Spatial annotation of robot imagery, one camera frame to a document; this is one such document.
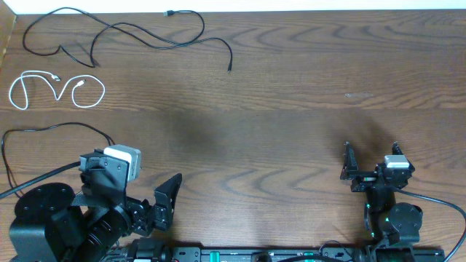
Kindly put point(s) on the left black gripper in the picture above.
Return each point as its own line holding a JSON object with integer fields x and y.
{"x": 146, "y": 217}

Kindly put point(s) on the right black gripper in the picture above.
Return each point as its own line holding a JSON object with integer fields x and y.
{"x": 350, "y": 171}

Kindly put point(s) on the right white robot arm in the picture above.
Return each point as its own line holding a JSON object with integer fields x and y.
{"x": 394, "y": 226}

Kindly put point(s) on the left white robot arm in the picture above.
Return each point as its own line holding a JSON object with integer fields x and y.
{"x": 52, "y": 223}

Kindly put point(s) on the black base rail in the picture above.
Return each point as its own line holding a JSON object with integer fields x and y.
{"x": 196, "y": 254}

